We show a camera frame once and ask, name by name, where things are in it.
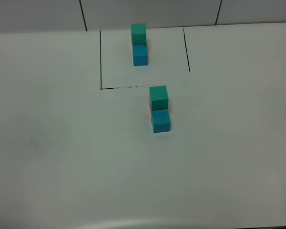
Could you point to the red cube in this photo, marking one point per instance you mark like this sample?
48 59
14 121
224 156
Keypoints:
149 109

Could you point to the blue template cube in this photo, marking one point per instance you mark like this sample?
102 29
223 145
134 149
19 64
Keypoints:
140 55

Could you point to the green template cube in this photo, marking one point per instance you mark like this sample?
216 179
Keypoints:
138 34

